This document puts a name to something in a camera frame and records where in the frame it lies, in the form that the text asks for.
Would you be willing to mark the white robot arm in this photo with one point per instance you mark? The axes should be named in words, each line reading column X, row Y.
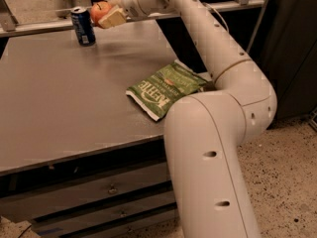
column 203, row 131

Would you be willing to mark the top grey drawer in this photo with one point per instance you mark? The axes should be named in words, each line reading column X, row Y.
column 30, row 206

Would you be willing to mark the blue pepsi can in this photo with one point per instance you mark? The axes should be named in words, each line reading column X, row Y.
column 82, row 25

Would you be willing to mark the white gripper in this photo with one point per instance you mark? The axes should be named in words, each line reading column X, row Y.
column 129, row 1

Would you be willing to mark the green kettle chips bag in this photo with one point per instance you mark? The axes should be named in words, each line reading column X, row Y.
column 158, row 92

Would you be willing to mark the bottom grey drawer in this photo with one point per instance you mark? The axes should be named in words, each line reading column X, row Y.
column 127, row 225

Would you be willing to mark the red apple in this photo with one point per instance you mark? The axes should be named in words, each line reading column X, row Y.
column 98, row 10

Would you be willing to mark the diagonal metal rod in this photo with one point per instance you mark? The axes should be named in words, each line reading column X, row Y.
column 257, row 26

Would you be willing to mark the grey drawer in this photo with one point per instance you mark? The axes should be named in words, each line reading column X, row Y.
column 30, row 206
column 127, row 225
column 101, row 211

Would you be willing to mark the grey metal rail frame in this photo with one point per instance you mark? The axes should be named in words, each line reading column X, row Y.
column 11, row 28

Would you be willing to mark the middle grey drawer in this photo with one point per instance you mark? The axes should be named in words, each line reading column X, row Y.
column 101, row 211

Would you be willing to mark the grey drawer cabinet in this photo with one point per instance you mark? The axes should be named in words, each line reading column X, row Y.
column 65, row 118

